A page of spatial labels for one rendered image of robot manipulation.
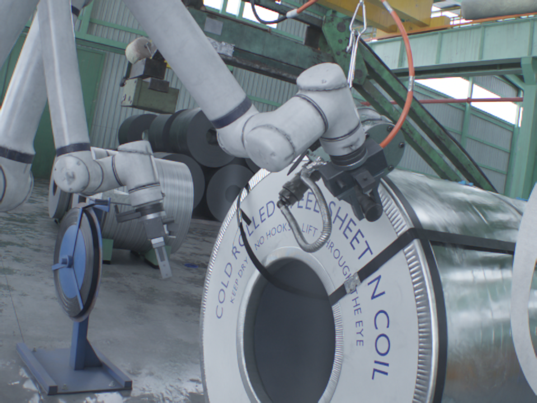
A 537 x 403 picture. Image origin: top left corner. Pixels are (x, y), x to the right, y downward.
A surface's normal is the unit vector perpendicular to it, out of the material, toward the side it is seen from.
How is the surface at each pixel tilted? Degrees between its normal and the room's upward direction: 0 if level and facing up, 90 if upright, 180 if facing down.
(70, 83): 76
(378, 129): 115
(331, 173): 49
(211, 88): 110
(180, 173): 41
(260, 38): 90
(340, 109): 102
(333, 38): 90
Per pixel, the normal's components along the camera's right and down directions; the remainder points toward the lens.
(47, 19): -0.12, 0.03
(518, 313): -0.96, -0.15
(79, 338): 0.65, 0.14
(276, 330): 0.53, -0.09
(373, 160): 0.32, 0.51
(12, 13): 0.86, 0.35
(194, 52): 0.35, 0.23
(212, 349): -0.85, -0.13
